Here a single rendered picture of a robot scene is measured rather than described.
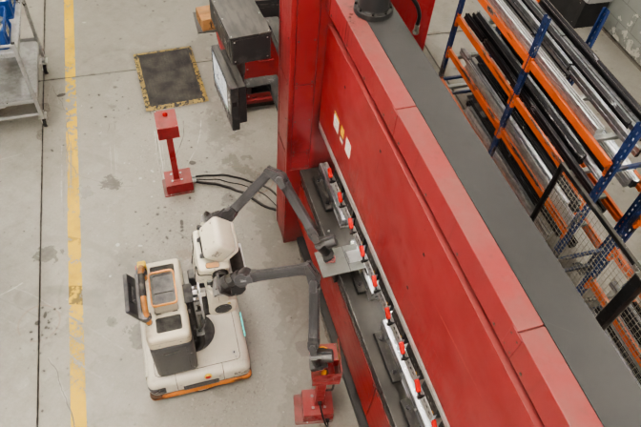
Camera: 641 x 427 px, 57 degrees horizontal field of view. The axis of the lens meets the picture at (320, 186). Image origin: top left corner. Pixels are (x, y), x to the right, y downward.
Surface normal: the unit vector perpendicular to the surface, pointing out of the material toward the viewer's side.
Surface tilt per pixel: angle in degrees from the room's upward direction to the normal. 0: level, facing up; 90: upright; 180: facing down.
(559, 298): 0
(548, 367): 0
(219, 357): 0
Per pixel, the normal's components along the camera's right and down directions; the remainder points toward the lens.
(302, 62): 0.29, 0.75
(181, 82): 0.07, -0.64
